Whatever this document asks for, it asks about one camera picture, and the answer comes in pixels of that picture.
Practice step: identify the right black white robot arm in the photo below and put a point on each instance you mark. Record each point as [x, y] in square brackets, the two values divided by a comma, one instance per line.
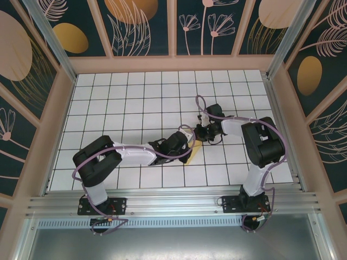
[267, 146]

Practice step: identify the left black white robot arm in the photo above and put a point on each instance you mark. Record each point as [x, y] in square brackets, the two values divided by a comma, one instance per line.
[92, 162]

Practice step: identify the grey metal sheet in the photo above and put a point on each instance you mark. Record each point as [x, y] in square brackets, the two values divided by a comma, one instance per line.
[173, 243]

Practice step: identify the small black circuit board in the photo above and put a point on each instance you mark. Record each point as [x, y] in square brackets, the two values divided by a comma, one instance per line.
[99, 222]

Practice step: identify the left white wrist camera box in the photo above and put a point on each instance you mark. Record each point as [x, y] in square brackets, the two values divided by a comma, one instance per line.
[187, 132]

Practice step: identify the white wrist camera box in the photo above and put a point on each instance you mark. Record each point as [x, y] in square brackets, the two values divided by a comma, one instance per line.
[203, 119]
[187, 132]

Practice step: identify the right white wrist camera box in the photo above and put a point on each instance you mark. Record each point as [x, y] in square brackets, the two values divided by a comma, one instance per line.
[203, 119]

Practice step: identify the aluminium mounting rail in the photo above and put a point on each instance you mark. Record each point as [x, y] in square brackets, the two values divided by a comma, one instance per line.
[173, 205]

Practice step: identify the aluminium side rail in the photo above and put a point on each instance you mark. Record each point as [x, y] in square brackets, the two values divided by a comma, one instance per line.
[274, 94]

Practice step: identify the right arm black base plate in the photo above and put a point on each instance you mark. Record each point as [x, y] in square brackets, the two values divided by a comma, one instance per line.
[230, 204]

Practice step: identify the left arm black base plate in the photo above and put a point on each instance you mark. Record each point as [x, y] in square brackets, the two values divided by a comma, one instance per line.
[119, 203]

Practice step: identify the aluminium frame post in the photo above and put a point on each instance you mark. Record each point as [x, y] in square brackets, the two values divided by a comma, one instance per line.
[290, 40]
[50, 40]

